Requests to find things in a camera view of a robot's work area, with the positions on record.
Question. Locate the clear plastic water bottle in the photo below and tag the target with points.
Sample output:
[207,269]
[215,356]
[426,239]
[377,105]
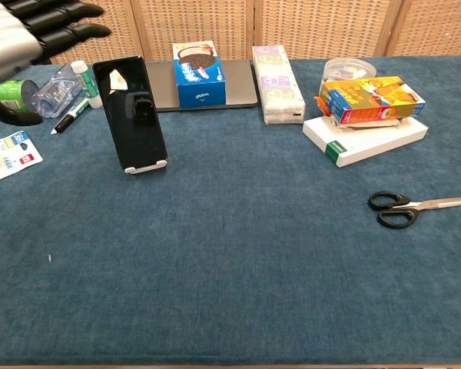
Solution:
[57,92]

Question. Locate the white green glue stick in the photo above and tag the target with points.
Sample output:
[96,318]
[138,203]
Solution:
[87,84]

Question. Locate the pastel tissue pack bundle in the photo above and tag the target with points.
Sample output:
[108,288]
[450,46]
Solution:
[278,84]

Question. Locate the blue table cloth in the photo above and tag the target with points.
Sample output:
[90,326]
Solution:
[230,269]

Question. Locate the black smartphone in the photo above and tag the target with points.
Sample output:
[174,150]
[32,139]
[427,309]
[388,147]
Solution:
[119,130]

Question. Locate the white flat box green end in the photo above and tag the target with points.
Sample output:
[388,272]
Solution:
[369,144]

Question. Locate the blister pack of clips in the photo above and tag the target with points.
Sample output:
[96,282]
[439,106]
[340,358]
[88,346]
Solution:
[15,153]

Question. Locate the white phone stand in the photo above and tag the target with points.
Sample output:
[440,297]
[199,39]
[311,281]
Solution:
[132,169]

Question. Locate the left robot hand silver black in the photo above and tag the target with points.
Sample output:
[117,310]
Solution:
[7,46]

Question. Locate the blue cookie box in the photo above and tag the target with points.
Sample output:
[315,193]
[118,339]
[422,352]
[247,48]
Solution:
[199,86]

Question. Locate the grey laptop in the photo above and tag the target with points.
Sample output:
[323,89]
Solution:
[240,84]

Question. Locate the wicker folding screen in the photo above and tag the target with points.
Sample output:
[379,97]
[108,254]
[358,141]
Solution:
[199,23]

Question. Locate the black white marker pen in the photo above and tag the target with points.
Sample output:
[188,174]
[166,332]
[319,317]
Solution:
[67,120]

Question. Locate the clear round tub of clips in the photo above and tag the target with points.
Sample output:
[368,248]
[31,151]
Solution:
[345,67]

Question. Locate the orange yellow carton box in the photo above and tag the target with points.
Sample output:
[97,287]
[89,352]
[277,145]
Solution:
[369,100]

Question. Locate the green chips can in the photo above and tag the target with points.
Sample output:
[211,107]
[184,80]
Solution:
[11,94]

